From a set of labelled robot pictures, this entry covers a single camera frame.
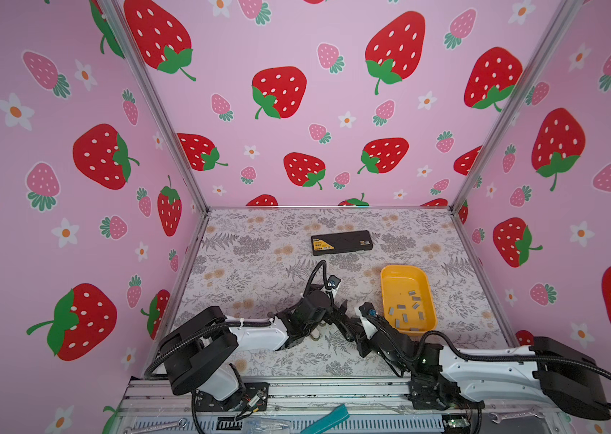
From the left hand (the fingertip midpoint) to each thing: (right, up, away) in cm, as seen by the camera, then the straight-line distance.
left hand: (336, 294), depth 85 cm
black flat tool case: (+4, +16, +23) cm, 28 cm away
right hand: (+2, -7, -7) cm, 10 cm away
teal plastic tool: (-1, -30, -14) cm, 33 cm away
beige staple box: (-7, -12, -3) cm, 14 cm away
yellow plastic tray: (+26, -4, +8) cm, 27 cm away
